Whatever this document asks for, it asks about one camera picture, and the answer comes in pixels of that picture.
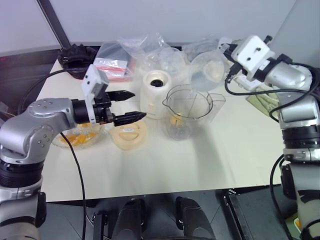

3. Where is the dark side desk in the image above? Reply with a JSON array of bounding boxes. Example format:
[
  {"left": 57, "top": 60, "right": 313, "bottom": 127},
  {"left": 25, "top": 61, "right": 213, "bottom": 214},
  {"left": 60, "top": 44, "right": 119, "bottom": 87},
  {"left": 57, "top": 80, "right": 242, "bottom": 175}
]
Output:
[{"left": 0, "top": 44, "right": 65, "bottom": 120}]

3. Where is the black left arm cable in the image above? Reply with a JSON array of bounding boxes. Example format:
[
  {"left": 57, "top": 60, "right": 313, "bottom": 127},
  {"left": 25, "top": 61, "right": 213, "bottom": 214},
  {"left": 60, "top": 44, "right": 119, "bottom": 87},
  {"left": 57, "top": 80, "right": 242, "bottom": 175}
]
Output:
[{"left": 17, "top": 68, "right": 87, "bottom": 240}]

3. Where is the dark rounded shape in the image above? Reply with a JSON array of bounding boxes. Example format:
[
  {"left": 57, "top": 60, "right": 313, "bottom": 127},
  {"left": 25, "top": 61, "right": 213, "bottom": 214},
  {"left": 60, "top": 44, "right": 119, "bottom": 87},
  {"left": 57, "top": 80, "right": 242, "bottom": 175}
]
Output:
[{"left": 174, "top": 196, "right": 216, "bottom": 240}]

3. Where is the black slanted pole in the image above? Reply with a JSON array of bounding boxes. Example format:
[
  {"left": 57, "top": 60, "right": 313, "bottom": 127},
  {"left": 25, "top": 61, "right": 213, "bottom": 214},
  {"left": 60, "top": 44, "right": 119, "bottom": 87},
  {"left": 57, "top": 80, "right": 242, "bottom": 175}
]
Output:
[{"left": 35, "top": 0, "right": 71, "bottom": 49}]

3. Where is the black ridged plastic holder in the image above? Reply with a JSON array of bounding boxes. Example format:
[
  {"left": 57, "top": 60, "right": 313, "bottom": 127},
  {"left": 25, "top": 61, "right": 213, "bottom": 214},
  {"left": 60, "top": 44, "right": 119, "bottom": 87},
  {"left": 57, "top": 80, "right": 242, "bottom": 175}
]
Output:
[{"left": 57, "top": 43, "right": 98, "bottom": 80}]

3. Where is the crumpled clear plastic bag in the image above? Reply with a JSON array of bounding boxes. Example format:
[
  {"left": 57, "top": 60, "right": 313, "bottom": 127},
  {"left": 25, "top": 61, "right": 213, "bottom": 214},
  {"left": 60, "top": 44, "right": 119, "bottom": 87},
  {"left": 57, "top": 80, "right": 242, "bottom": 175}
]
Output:
[{"left": 116, "top": 31, "right": 189, "bottom": 77}]

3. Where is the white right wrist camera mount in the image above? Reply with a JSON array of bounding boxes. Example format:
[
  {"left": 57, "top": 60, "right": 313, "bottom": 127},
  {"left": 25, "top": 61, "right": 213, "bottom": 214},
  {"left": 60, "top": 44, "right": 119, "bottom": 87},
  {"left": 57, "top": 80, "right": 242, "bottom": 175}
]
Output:
[{"left": 231, "top": 35, "right": 276, "bottom": 79}]

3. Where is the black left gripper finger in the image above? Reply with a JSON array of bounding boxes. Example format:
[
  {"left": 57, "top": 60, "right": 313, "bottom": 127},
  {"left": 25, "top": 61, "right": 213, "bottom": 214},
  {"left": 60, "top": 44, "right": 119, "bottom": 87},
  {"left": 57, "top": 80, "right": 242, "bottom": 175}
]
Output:
[
  {"left": 106, "top": 89, "right": 136, "bottom": 102},
  {"left": 113, "top": 111, "right": 148, "bottom": 127}
]

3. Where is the white blender base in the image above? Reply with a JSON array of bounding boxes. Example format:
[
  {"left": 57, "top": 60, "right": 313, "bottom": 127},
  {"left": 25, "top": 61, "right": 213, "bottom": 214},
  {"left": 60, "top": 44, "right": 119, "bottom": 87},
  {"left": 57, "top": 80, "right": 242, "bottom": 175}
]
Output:
[{"left": 139, "top": 70, "right": 174, "bottom": 120}]

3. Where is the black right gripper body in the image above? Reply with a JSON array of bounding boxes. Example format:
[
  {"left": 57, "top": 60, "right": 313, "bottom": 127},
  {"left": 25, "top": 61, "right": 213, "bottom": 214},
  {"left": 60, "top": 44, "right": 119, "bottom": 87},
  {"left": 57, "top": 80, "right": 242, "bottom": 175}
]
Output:
[{"left": 223, "top": 42, "right": 242, "bottom": 66}]

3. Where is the black flat case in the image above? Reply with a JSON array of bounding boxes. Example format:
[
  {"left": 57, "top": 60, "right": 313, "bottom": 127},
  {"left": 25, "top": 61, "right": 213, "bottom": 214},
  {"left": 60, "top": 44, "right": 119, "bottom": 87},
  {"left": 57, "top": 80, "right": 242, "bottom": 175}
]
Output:
[{"left": 221, "top": 186, "right": 297, "bottom": 240}]

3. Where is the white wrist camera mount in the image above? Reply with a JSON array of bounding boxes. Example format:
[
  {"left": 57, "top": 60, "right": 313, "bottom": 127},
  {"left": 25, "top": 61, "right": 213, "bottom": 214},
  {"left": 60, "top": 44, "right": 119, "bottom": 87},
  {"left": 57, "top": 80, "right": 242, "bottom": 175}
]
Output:
[
  {"left": 81, "top": 64, "right": 110, "bottom": 126},
  {"left": 231, "top": 35, "right": 276, "bottom": 79}
]

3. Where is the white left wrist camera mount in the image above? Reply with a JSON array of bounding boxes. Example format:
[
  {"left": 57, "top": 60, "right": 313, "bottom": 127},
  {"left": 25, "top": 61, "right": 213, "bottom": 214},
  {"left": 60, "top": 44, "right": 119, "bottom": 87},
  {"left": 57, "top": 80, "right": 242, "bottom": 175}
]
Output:
[{"left": 81, "top": 64, "right": 110, "bottom": 126}]

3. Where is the clear bag with red packet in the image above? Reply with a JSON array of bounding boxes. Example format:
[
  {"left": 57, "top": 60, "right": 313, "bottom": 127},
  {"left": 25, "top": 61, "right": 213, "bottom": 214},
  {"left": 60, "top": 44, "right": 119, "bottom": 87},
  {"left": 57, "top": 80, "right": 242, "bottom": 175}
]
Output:
[{"left": 94, "top": 41, "right": 137, "bottom": 83}]

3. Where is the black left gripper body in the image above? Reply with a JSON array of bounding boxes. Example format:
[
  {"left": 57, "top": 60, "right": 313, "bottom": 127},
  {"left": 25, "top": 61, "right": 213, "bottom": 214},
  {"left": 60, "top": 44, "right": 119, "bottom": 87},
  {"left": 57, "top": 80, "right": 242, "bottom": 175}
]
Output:
[{"left": 93, "top": 96, "right": 117, "bottom": 126}]

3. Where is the pale green cloth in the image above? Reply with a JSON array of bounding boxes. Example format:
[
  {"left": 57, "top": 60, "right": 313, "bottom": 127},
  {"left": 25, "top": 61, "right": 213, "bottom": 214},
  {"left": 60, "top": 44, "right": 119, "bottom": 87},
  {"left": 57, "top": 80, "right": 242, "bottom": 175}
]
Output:
[{"left": 245, "top": 84, "right": 281, "bottom": 116}]

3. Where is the cream blender jar lid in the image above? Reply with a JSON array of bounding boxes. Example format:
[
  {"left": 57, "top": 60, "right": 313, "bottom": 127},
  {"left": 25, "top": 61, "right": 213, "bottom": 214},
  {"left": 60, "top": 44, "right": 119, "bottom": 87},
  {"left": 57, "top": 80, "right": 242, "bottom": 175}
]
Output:
[{"left": 109, "top": 121, "right": 148, "bottom": 151}]

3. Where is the clear blender jar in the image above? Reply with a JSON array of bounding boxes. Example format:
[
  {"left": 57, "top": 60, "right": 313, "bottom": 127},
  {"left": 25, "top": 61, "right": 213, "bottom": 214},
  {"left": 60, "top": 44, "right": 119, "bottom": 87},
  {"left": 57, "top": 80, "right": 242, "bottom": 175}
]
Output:
[{"left": 161, "top": 84, "right": 226, "bottom": 143}]

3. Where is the clear glass bowl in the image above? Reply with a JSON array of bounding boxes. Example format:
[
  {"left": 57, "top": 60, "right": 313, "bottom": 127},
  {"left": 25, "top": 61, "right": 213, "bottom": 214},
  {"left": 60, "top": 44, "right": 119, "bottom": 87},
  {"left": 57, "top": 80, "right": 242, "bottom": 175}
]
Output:
[
  {"left": 189, "top": 50, "right": 226, "bottom": 93},
  {"left": 51, "top": 121, "right": 106, "bottom": 150}
]

